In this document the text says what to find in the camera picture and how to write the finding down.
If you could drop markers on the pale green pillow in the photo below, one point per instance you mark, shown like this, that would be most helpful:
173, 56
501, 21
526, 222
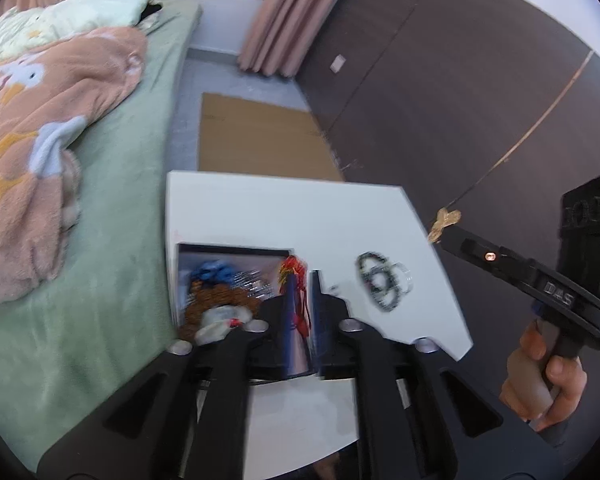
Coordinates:
80, 15

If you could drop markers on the person's right hand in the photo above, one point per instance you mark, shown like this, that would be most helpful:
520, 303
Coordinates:
527, 380

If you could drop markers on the beige pendant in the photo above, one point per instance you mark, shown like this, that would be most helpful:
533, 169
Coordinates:
445, 222

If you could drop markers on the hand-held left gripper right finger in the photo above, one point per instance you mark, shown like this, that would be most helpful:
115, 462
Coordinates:
405, 410

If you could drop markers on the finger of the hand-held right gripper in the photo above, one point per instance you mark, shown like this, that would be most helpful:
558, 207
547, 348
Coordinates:
472, 250

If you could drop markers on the flat cardboard sheet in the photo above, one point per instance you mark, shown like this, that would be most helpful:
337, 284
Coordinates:
260, 135

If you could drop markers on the black box with white inside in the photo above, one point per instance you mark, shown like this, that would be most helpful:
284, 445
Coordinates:
240, 260

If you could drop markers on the white pouch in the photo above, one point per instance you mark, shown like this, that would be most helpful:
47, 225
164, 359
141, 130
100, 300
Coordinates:
222, 322

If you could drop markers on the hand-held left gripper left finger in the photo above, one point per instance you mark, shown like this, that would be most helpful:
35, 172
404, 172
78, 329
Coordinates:
220, 410

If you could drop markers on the white wall socket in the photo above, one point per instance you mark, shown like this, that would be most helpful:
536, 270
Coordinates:
337, 63

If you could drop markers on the bed with green sheet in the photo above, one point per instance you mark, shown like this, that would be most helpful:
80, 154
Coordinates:
120, 260

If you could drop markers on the white bedside table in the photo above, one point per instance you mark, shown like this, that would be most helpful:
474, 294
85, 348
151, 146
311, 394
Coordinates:
290, 210

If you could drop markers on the black cloth item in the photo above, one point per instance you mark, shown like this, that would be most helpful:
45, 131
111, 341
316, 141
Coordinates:
151, 14

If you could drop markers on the pink fleece duck blanket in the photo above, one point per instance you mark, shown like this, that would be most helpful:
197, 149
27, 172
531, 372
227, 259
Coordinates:
30, 135

